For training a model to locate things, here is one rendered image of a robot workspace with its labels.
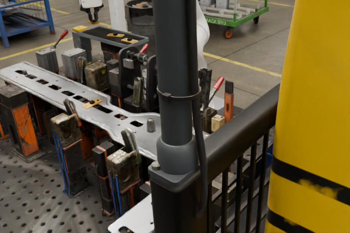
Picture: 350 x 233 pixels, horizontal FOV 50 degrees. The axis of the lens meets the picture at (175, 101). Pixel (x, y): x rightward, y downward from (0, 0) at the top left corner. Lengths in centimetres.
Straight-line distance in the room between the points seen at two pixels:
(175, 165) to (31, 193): 143
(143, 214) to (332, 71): 80
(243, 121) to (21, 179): 150
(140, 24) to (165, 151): 408
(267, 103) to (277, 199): 10
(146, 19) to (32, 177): 287
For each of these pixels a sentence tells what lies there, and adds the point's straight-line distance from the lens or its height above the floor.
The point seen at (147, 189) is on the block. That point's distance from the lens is 114.
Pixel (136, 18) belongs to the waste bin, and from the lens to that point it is 433.
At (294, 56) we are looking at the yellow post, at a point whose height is 161.
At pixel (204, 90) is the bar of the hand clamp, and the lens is 132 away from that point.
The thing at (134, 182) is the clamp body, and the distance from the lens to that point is 124.
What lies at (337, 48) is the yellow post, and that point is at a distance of 30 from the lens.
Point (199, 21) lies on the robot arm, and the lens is 177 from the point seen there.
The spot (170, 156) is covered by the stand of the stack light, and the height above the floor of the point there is 157.
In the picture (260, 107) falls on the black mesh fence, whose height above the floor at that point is 155.
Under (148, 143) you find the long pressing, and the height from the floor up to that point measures 100.
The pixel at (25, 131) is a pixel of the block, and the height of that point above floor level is 84.
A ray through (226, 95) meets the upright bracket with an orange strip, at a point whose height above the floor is 114.
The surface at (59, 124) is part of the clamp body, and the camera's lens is 141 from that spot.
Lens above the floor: 172
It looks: 28 degrees down
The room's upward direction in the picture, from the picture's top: 3 degrees counter-clockwise
